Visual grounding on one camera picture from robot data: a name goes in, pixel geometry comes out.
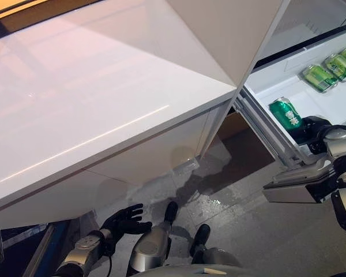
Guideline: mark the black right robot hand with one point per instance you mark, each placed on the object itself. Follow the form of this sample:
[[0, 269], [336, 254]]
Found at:
[[308, 131]]

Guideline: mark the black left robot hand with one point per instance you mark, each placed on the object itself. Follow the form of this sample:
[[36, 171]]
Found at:
[[124, 222]]

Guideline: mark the white fridge drawer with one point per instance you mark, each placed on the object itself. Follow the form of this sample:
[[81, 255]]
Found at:
[[276, 86]]

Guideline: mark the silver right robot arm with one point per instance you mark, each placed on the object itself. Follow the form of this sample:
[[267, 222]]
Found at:
[[343, 150]]

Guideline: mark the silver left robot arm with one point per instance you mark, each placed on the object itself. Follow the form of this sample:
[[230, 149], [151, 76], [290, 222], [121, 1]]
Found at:
[[83, 251]]

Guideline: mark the silver left robot leg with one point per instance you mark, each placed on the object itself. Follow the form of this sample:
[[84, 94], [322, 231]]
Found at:
[[151, 245]]

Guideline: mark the silver robot torso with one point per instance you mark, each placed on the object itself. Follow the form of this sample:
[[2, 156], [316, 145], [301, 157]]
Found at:
[[219, 271]]

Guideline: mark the white cabinet with drawers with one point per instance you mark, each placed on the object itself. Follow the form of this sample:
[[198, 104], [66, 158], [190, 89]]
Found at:
[[305, 17]]

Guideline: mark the tall white cabinet panel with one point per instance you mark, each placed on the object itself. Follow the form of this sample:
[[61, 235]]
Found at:
[[225, 34]]

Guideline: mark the dark framed window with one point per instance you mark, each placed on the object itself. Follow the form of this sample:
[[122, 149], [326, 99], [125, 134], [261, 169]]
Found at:
[[11, 7]]

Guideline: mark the dark blue metal frame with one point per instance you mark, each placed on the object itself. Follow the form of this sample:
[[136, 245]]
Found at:
[[26, 248]]

